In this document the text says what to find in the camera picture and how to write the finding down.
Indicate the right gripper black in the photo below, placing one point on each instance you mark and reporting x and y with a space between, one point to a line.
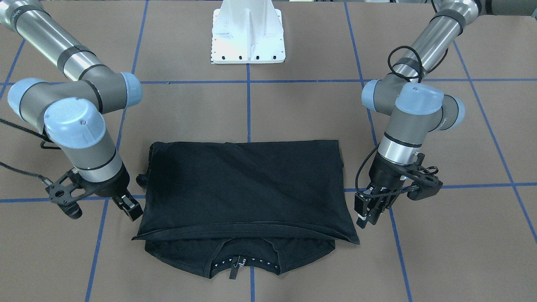
110 183

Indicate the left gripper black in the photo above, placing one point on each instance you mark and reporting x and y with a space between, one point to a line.
385 175

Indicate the black graphic t-shirt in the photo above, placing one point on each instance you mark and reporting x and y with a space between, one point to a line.
217 206

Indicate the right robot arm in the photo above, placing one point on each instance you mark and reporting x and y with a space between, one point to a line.
71 114

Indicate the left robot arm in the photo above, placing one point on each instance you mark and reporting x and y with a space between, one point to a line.
414 109

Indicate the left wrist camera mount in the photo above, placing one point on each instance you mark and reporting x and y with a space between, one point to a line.
425 182

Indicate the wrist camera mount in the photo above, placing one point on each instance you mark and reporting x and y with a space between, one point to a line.
425 182
61 193

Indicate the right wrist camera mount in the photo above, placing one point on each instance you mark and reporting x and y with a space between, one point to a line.
61 193

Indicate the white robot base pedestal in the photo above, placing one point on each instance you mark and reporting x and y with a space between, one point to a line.
247 31

